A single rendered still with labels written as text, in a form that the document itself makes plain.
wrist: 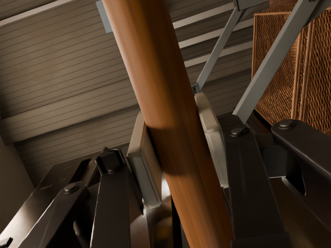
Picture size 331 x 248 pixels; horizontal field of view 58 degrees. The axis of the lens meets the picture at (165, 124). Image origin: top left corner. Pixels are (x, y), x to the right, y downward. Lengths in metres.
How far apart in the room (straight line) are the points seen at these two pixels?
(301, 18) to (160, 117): 0.43
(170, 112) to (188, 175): 0.04
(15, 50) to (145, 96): 3.76
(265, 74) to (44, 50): 3.36
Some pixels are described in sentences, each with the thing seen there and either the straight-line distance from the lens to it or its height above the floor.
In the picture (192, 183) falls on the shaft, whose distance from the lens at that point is 0.17.
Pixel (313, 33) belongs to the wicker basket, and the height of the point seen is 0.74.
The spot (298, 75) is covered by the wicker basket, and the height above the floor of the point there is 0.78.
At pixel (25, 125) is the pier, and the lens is 3.83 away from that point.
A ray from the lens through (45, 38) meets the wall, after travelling 3.75.
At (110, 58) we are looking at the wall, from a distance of 3.55.
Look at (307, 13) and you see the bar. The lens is 0.56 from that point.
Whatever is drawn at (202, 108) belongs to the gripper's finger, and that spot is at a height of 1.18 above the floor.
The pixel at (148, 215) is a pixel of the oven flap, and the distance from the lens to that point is 0.91.
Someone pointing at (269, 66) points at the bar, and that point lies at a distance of 0.55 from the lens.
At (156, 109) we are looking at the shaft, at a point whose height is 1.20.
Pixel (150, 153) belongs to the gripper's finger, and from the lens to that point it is 0.15.
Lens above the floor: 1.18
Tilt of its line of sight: 5 degrees up
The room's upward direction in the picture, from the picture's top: 107 degrees counter-clockwise
